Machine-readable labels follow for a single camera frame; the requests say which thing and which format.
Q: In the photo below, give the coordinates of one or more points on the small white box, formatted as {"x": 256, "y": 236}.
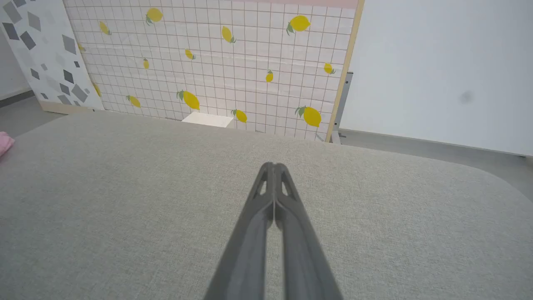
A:
{"x": 207, "y": 119}

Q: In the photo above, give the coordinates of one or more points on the grey metal panel bracket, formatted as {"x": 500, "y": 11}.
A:
{"x": 343, "y": 100}

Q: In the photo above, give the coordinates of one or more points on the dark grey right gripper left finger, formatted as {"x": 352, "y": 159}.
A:
{"x": 245, "y": 254}

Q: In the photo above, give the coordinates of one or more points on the lemon print tile backdrop panel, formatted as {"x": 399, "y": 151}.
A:
{"x": 216, "y": 62}

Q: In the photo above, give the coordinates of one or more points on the pink elastic waist shorts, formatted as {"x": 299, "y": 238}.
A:
{"x": 5, "y": 143}

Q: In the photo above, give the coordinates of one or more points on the grey fabric sofa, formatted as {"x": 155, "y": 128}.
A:
{"x": 166, "y": 200}

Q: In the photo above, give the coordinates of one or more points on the grey terrazzo pattern backdrop panel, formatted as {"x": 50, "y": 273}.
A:
{"x": 46, "y": 50}

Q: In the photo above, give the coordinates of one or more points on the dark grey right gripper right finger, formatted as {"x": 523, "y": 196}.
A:
{"x": 304, "y": 258}

